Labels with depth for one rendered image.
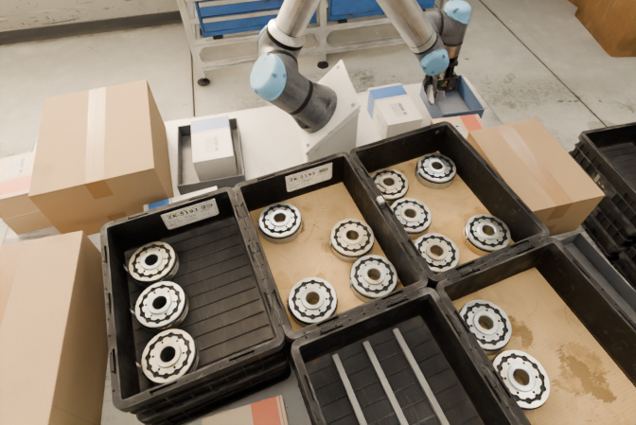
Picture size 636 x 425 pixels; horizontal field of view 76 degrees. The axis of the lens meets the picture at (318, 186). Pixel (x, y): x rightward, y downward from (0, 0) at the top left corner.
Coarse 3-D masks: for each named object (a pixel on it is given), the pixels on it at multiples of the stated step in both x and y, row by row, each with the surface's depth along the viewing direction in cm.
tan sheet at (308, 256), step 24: (312, 192) 108; (336, 192) 108; (312, 216) 103; (336, 216) 103; (360, 216) 103; (264, 240) 99; (312, 240) 99; (288, 264) 95; (312, 264) 95; (336, 264) 94; (288, 288) 91; (336, 288) 91; (288, 312) 87; (336, 312) 87
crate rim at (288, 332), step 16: (320, 160) 102; (352, 160) 102; (272, 176) 99; (240, 192) 96; (368, 192) 95; (240, 208) 93; (256, 240) 87; (400, 240) 87; (256, 256) 85; (416, 272) 82; (272, 288) 80; (416, 288) 80; (368, 304) 78; (288, 320) 76; (336, 320) 76; (288, 336) 74
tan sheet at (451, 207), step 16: (416, 160) 115; (416, 192) 108; (432, 192) 108; (448, 192) 108; (464, 192) 108; (432, 208) 104; (448, 208) 104; (464, 208) 104; (480, 208) 104; (432, 224) 101; (448, 224) 101; (464, 224) 101; (512, 240) 98; (464, 256) 95; (480, 256) 95
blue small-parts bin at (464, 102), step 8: (464, 80) 149; (456, 88) 155; (464, 88) 149; (424, 96) 149; (448, 96) 153; (456, 96) 153; (464, 96) 150; (472, 96) 144; (424, 104) 151; (432, 104) 144; (440, 104) 150; (448, 104) 150; (456, 104) 150; (464, 104) 150; (472, 104) 145; (480, 104) 140; (432, 112) 145; (440, 112) 138; (448, 112) 147; (456, 112) 147; (464, 112) 137; (472, 112) 138; (480, 112) 139
